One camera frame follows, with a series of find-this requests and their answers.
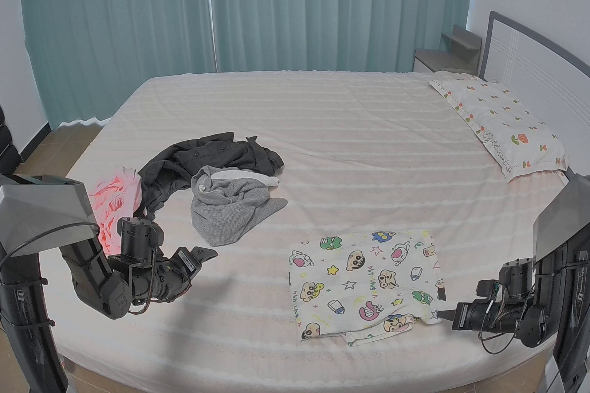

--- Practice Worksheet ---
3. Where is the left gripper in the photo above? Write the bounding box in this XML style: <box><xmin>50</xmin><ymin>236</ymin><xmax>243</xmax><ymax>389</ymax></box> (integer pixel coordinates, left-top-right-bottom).
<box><xmin>150</xmin><ymin>246</ymin><xmax>219</xmax><ymax>303</ymax></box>

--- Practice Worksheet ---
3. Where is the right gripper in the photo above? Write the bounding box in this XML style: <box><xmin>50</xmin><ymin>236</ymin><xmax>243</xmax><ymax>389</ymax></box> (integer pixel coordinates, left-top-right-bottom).
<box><xmin>452</xmin><ymin>300</ymin><xmax>486</xmax><ymax>332</ymax></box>

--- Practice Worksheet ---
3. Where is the white printed pyjama top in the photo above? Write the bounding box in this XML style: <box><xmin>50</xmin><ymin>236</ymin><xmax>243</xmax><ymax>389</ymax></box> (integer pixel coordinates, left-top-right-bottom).
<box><xmin>288</xmin><ymin>229</ymin><xmax>448</xmax><ymax>347</ymax></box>

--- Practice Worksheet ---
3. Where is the bed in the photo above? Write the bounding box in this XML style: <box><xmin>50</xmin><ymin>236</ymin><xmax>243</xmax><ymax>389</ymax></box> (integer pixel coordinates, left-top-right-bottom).
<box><xmin>46</xmin><ymin>11</ymin><xmax>590</xmax><ymax>388</ymax></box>

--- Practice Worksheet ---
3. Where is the grey garment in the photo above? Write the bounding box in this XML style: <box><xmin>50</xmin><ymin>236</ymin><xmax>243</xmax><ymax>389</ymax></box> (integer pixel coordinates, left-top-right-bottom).
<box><xmin>190</xmin><ymin>165</ymin><xmax>289</xmax><ymax>247</ymax></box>

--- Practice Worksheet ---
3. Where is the black garment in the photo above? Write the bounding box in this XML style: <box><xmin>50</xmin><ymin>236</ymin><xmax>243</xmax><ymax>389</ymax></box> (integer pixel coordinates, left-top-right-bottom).
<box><xmin>137</xmin><ymin>131</ymin><xmax>285</xmax><ymax>220</ymax></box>

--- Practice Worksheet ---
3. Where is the pink garment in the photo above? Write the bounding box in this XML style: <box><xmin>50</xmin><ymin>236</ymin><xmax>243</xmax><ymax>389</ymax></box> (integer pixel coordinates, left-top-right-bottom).
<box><xmin>90</xmin><ymin>165</ymin><xmax>142</xmax><ymax>255</ymax></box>

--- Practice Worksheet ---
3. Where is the white printed pillow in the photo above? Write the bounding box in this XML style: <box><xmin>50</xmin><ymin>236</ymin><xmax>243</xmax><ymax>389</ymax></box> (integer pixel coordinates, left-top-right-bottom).
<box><xmin>429</xmin><ymin>71</ymin><xmax>570</xmax><ymax>184</ymax></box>

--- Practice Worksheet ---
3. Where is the grey bedside table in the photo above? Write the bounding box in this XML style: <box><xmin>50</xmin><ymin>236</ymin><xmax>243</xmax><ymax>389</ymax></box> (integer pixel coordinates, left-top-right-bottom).
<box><xmin>413</xmin><ymin>24</ymin><xmax>483</xmax><ymax>74</ymax></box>

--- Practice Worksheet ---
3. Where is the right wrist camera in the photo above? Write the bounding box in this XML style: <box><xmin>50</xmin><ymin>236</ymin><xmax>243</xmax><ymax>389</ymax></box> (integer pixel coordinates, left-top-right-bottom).
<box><xmin>476</xmin><ymin>279</ymin><xmax>501</xmax><ymax>301</ymax></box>

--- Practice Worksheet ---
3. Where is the black cable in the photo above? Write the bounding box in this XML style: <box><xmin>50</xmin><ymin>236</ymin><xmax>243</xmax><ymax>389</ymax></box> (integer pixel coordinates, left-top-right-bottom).
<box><xmin>478</xmin><ymin>327</ymin><xmax>524</xmax><ymax>353</ymax></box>
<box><xmin>128</xmin><ymin>297</ymin><xmax>155</xmax><ymax>316</ymax></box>
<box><xmin>0</xmin><ymin>222</ymin><xmax>101</xmax><ymax>274</ymax></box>

